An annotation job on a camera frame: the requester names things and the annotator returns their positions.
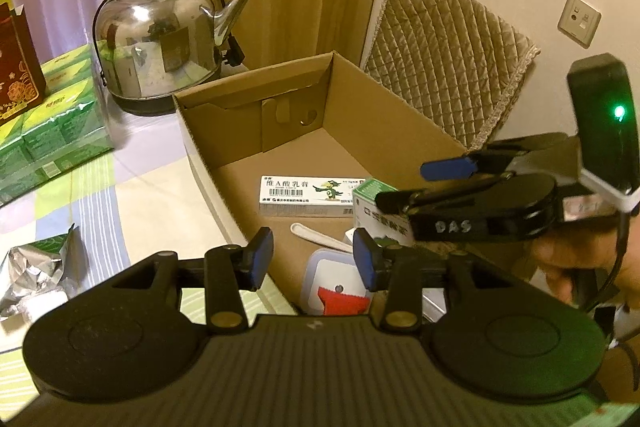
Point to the checked tablecloth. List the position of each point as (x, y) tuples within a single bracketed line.
[(150, 187)]

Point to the white plastic spoon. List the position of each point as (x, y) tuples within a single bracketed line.
[(315, 234)]

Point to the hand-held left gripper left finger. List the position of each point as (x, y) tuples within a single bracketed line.
[(262, 257)]

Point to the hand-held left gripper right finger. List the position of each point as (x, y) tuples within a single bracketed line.
[(365, 263)]

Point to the silver foil bag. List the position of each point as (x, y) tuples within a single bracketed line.
[(35, 257)]

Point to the brown cardboard box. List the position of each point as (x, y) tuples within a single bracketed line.
[(240, 177)]

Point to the black kettle plug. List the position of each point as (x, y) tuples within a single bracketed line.
[(235, 52)]

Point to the white and blue ointment box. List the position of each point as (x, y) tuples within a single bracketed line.
[(300, 194)]

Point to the green and white box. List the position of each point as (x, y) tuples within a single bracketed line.
[(370, 207)]

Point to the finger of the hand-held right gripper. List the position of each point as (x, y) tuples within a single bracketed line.
[(445, 169), (400, 199)]

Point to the red packet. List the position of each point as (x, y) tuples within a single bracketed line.
[(345, 304)]

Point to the small white box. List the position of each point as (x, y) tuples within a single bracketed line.
[(40, 305)]

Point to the beige round-port wall socket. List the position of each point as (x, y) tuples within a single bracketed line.
[(580, 19)]

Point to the green tissue multipack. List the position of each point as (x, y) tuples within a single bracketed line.
[(55, 122)]

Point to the clear plastic container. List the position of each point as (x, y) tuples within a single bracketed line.
[(330, 269)]

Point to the chair with quilted cover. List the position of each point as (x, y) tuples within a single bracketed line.
[(450, 57)]

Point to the person's right hand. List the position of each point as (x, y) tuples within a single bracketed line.
[(555, 257)]

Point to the stainless steel kettle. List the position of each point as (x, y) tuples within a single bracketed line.
[(150, 37)]

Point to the dark red patterned box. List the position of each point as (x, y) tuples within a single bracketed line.
[(17, 72)]

